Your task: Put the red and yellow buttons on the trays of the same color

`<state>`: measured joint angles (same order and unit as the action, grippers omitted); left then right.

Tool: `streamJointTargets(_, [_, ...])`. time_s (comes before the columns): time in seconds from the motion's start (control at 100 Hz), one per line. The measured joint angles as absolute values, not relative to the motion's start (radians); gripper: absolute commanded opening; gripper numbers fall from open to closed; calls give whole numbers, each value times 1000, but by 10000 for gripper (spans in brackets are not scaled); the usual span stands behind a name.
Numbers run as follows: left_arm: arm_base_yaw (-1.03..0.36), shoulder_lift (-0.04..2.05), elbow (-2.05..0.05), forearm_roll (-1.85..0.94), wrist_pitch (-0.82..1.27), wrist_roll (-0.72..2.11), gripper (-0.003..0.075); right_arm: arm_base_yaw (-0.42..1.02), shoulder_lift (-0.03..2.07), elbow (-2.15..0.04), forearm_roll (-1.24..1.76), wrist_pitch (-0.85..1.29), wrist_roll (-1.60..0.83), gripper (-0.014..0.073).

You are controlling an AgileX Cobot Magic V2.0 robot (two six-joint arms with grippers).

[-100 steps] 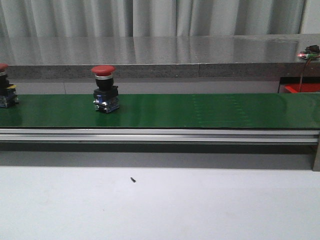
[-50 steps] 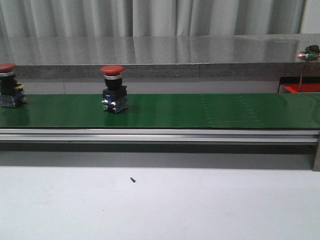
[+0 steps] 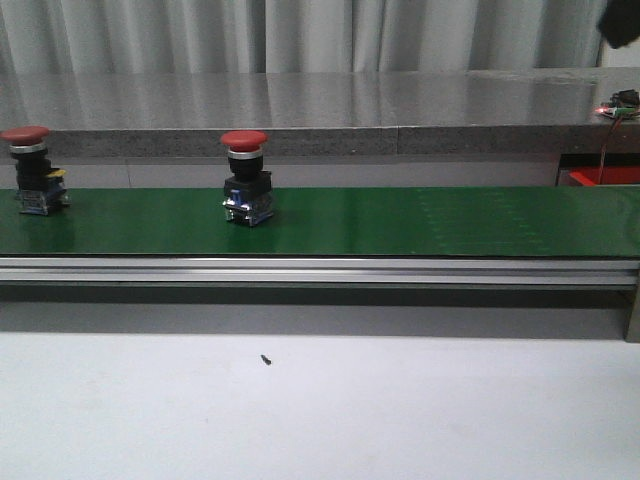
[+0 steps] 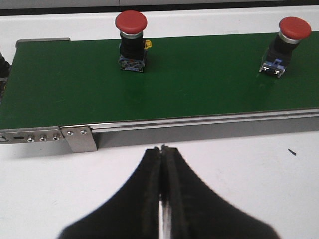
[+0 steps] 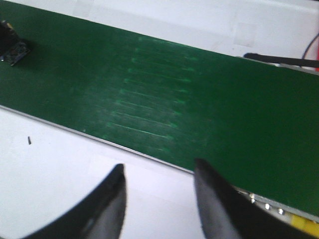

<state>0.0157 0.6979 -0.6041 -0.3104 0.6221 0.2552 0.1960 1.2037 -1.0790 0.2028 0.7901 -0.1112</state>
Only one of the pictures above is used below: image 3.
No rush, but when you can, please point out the circuit board with red LED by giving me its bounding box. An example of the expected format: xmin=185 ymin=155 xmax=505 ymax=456
xmin=595 ymin=89 xmax=640 ymax=120

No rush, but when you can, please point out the green conveyor belt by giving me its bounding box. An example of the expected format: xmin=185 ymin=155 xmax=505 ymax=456
xmin=1 ymin=186 xmax=639 ymax=258

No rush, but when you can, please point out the grey curtain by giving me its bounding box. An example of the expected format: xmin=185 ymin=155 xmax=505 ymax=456
xmin=1 ymin=1 xmax=604 ymax=74

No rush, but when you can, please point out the grey stone counter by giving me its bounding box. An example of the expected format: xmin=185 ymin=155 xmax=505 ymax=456
xmin=1 ymin=68 xmax=639 ymax=158

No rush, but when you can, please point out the red plastic tray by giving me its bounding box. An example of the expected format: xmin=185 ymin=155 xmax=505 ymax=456
xmin=564 ymin=166 xmax=640 ymax=187

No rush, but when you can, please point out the red and black wire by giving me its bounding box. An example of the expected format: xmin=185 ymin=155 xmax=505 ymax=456
xmin=595 ymin=117 xmax=624 ymax=186

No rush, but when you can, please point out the aluminium conveyor frame rail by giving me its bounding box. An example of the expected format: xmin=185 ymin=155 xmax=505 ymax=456
xmin=1 ymin=256 xmax=639 ymax=342

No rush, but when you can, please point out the red mushroom push button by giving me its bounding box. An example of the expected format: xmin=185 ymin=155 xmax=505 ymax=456
xmin=1 ymin=125 xmax=70 ymax=216
xmin=221 ymin=130 xmax=274 ymax=227

